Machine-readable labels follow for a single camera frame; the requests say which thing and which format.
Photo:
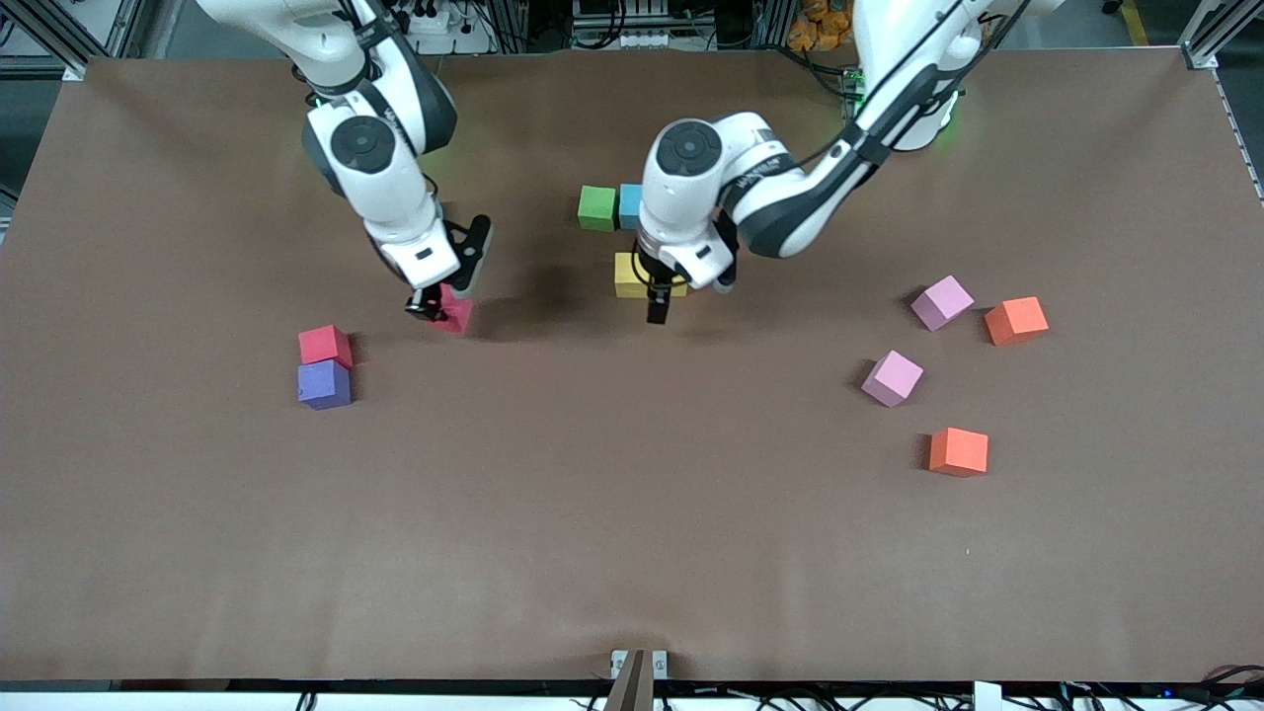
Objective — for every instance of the purple foam block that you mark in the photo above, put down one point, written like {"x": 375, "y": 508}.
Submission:
{"x": 324, "y": 384}

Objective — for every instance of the aluminium frame profile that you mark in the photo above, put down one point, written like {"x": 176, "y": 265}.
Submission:
{"x": 51, "y": 35}
{"x": 1215, "y": 35}

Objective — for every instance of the red foam block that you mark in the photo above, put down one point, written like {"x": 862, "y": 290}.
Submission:
{"x": 457, "y": 314}
{"x": 325, "y": 346}

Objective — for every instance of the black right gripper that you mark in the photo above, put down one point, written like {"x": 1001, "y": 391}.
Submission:
{"x": 426, "y": 305}

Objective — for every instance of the orange foam block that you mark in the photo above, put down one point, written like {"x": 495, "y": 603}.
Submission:
{"x": 958, "y": 451}
{"x": 1015, "y": 322}

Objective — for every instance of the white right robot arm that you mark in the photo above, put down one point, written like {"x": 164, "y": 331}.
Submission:
{"x": 375, "y": 158}

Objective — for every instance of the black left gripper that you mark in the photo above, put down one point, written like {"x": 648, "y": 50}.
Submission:
{"x": 656, "y": 286}

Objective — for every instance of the cyan foam block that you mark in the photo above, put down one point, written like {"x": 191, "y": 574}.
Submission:
{"x": 629, "y": 205}

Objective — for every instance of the white power strip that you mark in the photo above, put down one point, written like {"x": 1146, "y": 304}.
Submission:
{"x": 439, "y": 25}

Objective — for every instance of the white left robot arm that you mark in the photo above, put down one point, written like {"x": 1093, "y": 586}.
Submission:
{"x": 790, "y": 188}

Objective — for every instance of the pink foam block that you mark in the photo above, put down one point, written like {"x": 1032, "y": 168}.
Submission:
{"x": 892, "y": 377}
{"x": 941, "y": 301}

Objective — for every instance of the camera mount post with bracket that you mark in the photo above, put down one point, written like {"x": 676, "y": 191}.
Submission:
{"x": 637, "y": 681}

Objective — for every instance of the orange crinkled bag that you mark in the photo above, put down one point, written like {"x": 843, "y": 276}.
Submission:
{"x": 820, "y": 25}

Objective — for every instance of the small white box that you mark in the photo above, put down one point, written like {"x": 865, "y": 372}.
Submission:
{"x": 987, "y": 697}

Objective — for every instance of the aluminium table edge rail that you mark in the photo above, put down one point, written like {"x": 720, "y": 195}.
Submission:
{"x": 1246, "y": 158}

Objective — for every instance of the white electrical box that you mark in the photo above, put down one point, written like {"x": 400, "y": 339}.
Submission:
{"x": 642, "y": 39}

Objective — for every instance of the green foam block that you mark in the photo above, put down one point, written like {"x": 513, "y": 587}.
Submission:
{"x": 596, "y": 207}

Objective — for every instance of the brown table cover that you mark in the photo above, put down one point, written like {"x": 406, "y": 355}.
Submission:
{"x": 632, "y": 553}

